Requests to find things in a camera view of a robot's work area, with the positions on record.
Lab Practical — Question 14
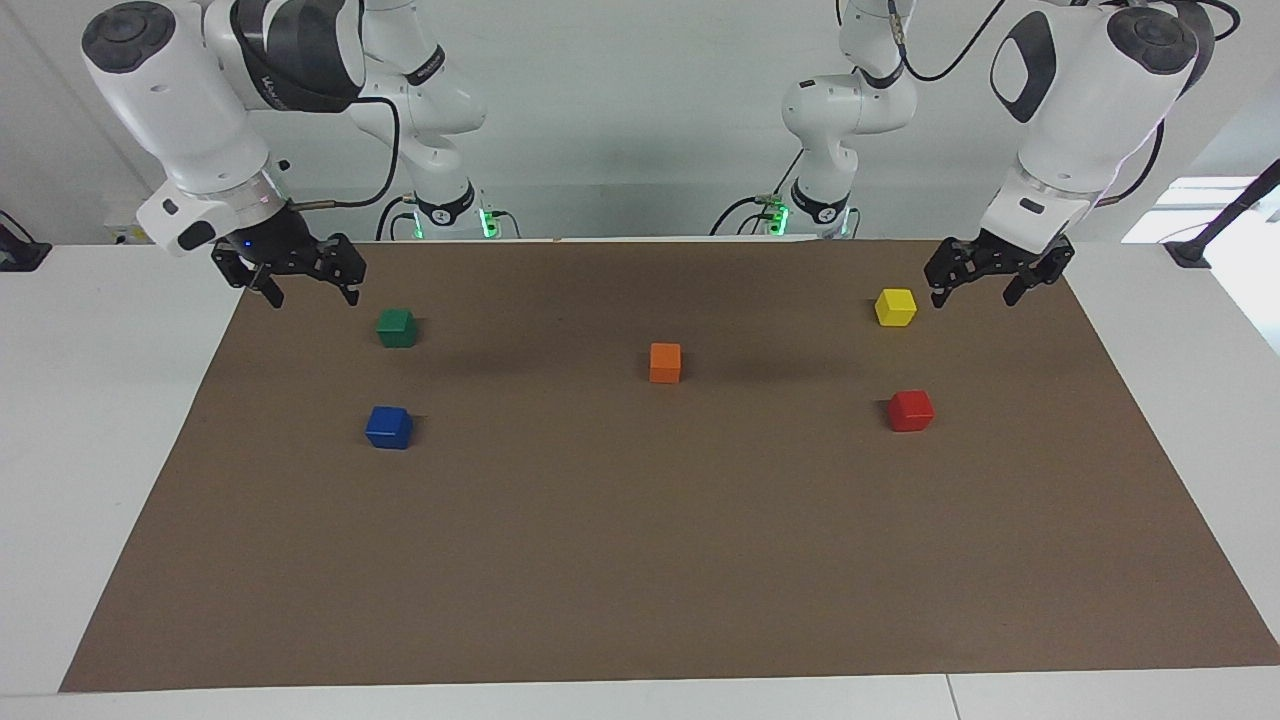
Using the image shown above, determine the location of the red wooden block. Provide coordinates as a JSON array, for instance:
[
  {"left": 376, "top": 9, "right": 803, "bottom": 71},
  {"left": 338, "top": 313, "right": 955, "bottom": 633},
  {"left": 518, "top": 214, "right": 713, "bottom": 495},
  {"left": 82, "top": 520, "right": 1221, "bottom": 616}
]
[{"left": 888, "top": 390, "right": 935, "bottom": 433}]

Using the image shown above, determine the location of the black camera stand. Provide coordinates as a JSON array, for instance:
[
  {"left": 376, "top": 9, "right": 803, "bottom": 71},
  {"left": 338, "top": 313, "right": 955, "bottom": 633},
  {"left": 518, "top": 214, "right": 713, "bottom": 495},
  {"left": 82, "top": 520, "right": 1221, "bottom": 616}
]
[{"left": 1163, "top": 158, "right": 1280, "bottom": 269}]

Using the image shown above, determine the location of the blue wooden block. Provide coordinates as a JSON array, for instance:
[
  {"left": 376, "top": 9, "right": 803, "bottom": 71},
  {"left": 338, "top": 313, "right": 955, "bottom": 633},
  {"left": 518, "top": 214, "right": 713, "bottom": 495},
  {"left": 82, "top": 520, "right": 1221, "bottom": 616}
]
[{"left": 365, "top": 405, "right": 414, "bottom": 450}]

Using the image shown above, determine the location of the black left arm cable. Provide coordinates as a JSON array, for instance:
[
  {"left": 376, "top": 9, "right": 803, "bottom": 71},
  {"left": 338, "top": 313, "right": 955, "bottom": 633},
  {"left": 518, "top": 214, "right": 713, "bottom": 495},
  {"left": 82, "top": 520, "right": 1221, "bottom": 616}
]
[{"left": 885, "top": 0, "right": 1241, "bottom": 208}]

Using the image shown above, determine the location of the black table clamp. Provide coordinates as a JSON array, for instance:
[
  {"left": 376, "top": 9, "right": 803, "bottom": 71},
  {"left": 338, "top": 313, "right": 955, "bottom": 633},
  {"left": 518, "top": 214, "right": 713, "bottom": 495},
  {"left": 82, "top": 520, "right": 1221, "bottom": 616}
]
[{"left": 0, "top": 210, "right": 53, "bottom": 273}]

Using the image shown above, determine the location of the black base cable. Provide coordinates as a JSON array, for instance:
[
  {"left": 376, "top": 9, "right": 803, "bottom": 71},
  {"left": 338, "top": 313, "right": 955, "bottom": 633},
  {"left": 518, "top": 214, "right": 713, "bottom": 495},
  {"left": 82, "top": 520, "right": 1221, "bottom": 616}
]
[
  {"left": 377, "top": 193, "right": 521, "bottom": 241},
  {"left": 710, "top": 150, "right": 807, "bottom": 238}
]

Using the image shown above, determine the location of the brown paper mat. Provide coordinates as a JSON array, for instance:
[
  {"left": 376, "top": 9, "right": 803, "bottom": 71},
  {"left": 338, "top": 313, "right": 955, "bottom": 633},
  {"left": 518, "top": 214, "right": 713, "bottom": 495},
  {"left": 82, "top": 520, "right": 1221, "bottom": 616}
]
[{"left": 60, "top": 238, "right": 1280, "bottom": 693}]

